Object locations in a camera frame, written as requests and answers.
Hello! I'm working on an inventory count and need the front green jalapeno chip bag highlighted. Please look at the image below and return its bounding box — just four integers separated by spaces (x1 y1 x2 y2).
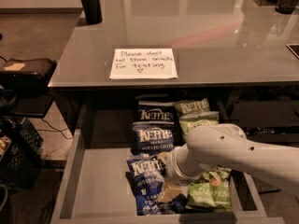
186 168 232 212

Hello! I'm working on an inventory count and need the black mesh cup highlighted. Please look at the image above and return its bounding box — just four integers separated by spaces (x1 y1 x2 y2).
275 0 299 14

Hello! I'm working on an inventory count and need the grey open top drawer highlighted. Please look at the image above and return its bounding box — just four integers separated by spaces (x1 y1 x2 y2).
50 94 286 224

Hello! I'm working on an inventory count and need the white handwritten paper note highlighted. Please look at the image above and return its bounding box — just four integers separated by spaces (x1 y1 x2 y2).
109 49 178 79

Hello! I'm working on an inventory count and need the blue kettle chip bag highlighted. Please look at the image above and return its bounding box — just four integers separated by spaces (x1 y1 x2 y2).
127 154 186 216
133 121 174 155

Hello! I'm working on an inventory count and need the black floor cable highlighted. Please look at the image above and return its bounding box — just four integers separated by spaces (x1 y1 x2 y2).
36 117 74 140

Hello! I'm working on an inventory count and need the black cylinder on counter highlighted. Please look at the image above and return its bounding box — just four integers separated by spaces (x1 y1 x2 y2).
80 0 102 25

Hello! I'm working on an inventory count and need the green kettle chip bag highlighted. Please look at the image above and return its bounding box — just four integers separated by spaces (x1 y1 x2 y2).
179 111 219 139
174 98 210 117

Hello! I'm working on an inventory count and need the black plastic crate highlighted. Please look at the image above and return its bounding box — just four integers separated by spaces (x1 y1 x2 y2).
0 117 43 189

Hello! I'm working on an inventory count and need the back green Kettle chip bag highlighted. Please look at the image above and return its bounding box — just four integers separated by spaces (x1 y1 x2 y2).
174 98 210 117

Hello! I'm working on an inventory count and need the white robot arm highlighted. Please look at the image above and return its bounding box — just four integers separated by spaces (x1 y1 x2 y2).
158 123 299 203

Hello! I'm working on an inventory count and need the dark lower shelf unit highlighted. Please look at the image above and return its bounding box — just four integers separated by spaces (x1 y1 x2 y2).
217 87 299 146

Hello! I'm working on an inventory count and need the black chair with note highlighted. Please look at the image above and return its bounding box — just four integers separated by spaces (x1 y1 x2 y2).
0 58 57 118

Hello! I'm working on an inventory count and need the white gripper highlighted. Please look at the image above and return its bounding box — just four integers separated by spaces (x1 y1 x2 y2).
157 147 200 203

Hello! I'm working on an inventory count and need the middle green Kettle chip bag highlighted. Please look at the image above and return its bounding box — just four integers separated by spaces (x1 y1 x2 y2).
179 111 219 139

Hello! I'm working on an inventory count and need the dark tablet on counter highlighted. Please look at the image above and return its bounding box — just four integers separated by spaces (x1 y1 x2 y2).
286 44 299 59

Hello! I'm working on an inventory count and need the back dark Kettle chip bag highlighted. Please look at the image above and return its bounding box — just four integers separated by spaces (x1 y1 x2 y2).
137 101 175 121

